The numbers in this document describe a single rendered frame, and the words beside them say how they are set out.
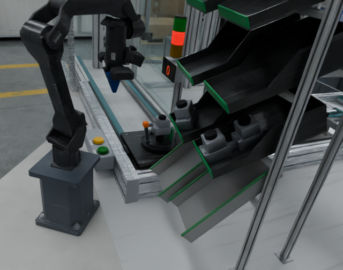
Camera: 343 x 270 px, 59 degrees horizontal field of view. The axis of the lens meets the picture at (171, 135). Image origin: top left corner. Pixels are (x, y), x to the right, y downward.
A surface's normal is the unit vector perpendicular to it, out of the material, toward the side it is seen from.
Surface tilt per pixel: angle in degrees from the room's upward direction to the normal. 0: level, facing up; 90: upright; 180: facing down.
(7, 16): 90
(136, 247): 0
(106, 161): 90
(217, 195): 45
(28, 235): 0
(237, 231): 0
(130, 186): 90
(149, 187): 90
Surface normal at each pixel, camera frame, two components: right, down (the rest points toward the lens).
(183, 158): -0.59, -0.60
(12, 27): 0.54, 0.47
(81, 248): 0.12, -0.86
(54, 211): -0.22, 0.46
